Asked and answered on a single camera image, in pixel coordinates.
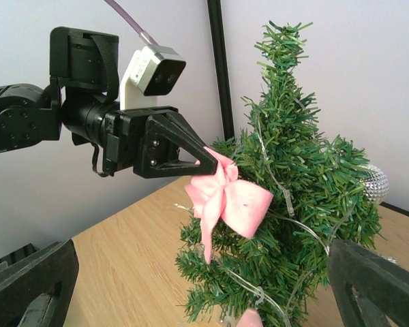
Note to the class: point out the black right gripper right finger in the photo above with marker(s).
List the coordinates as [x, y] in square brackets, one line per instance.
[368, 289]

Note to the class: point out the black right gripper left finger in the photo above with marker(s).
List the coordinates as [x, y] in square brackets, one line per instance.
[37, 290]

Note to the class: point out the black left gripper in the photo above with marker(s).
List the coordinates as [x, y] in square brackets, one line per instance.
[157, 141]

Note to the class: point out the pink paper ornament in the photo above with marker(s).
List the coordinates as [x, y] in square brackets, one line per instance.
[242, 205]

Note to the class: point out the silver bell ornament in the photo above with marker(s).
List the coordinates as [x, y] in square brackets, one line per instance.
[376, 184]

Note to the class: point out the small green christmas tree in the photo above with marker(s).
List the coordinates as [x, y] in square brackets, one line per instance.
[293, 153]

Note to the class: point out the pink triangular paper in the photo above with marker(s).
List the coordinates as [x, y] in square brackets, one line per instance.
[250, 318]

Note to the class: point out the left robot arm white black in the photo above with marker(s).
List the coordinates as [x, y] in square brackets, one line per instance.
[84, 86]

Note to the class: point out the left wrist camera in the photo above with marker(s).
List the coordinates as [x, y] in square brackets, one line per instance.
[152, 72]

